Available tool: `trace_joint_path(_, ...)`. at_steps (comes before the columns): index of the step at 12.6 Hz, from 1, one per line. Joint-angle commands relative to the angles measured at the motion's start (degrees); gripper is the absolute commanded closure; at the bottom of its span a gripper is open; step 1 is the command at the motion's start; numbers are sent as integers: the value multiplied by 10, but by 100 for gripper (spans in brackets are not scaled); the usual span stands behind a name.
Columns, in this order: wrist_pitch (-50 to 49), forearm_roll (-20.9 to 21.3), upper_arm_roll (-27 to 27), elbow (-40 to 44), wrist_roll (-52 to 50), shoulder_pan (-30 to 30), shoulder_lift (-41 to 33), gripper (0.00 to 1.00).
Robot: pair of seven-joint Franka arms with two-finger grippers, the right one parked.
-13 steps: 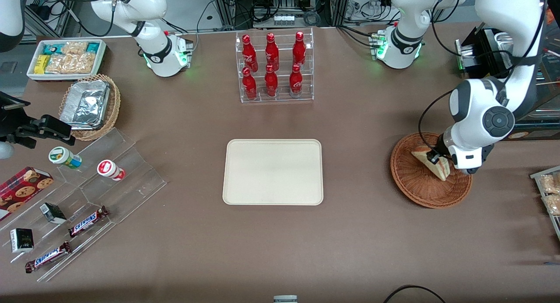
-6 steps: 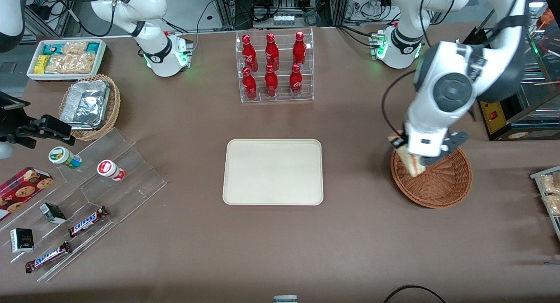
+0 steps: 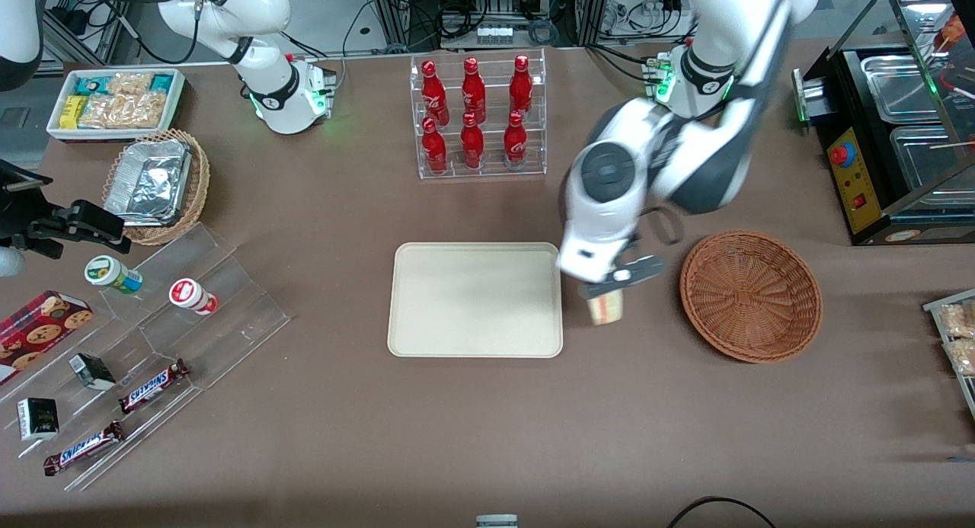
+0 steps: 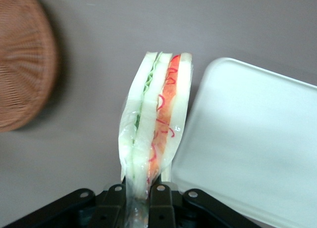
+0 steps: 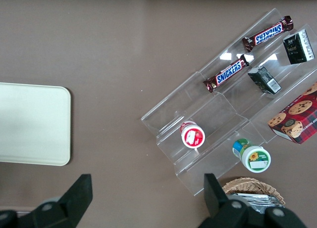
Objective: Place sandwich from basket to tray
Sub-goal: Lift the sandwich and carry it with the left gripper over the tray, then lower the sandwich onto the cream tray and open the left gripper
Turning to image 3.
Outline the green label yogurt cup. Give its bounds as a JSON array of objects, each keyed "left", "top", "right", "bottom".
[{"left": 84, "top": 255, "right": 144, "bottom": 295}]

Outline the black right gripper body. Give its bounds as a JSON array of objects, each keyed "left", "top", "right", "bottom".
[{"left": 11, "top": 200, "right": 128, "bottom": 259}]

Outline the clear fried snack pack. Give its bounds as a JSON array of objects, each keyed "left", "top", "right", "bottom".
[
  {"left": 938, "top": 303, "right": 975, "bottom": 339},
  {"left": 945, "top": 339, "right": 975, "bottom": 376}
]

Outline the light wicker basket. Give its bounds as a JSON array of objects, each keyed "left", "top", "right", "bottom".
[{"left": 101, "top": 129, "right": 211, "bottom": 246}]

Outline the grey metal snack tray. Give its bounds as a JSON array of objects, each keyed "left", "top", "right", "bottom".
[{"left": 923, "top": 288, "right": 975, "bottom": 422}]

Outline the red tartan cookie box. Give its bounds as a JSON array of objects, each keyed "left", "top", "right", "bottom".
[{"left": 0, "top": 290, "right": 94, "bottom": 386}]

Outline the brown snickers bar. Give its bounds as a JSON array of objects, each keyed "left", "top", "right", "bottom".
[
  {"left": 118, "top": 358, "right": 190, "bottom": 414},
  {"left": 43, "top": 421, "right": 125, "bottom": 477}
]

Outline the black floor cable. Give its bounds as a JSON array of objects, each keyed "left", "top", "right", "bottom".
[{"left": 667, "top": 496, "right": 778, "bottom": 528}]

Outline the black and white box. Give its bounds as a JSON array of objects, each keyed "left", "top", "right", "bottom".
[{"left": 17, "top": 397, "right": 60, "bottom": 442}]

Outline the triangular sandwich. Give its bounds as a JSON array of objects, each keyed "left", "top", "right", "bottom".
[{"left": 587, "top": 289, "right": 625, "bottom": 327}]

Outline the brown round wicker basket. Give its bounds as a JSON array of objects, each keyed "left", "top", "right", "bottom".
[{"left": 679, "top": 231, "right": 823, "bottom": 363}]

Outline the clear acrylic stepped stand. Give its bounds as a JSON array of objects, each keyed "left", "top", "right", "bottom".
[{"left": 0, "top": 222, "right": 292, "bottom": 492}]

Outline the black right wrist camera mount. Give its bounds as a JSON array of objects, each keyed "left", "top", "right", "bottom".
[{"left": 0, "top": 158, "right": 55, "bottom": 218}]

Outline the beige plastic tray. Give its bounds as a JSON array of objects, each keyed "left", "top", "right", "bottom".
[{"left": 387, "top": 242, "right": 564, "bottom": 359}]

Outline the aluminium foil container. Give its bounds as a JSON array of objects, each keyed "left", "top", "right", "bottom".
[{"left": 104, "top": 139, "right": 193, "bottom": 227}]

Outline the white rectangular snack bin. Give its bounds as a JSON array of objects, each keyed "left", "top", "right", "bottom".
[{"left": 46, "top": 68, "right": 187, "bottom": 142}]

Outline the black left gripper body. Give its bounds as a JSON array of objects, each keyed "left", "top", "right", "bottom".
[{"left": 577, "top": 255, "right": 667, "bottom": 299}]

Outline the black hot food display case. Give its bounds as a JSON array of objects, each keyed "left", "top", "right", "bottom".
[{"left": 792, "top": 0, "right": 975, "bottom": 247}]

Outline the red cola bottle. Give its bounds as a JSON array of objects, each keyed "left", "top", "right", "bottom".
[
  {"left": 421, "top": 59, "right": 449, "bottom": 126},
  {"left": 509, "top": 54, "right": 535, "bottom": 118},
  {"left": 503, "top": 110, "right": 529, "bottom": 170},
  {"left": 462, "top": 56, "right": 488, "bottom": 124},
  {"left": 460, "top": 113, "right": 486, "bottom": 171},
  {"left": 421, "top": 117, "right": 449, "bottom": 175}
]

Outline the clear rice cracker pack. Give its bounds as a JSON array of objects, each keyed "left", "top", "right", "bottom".
[
  {"left": 79, "top": 93, "right": 169, "bottom": 130},
  {"left": 107, "top": 72, "right": 154, "bottom": 97}
]

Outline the red label yogurt cup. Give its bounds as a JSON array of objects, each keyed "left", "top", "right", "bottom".
[{"left": 168, "top": 278, "right": 219, "bottom": 316}]

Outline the small black box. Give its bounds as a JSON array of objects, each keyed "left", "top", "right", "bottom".
[{"left": 69, "top": 353, "right": 117, "bottom": 392}]

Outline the clear acrylic bottle rack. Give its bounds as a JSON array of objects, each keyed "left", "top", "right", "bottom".
[{"left": 410, "top": 48, "right": 548, "bottom": 181}]

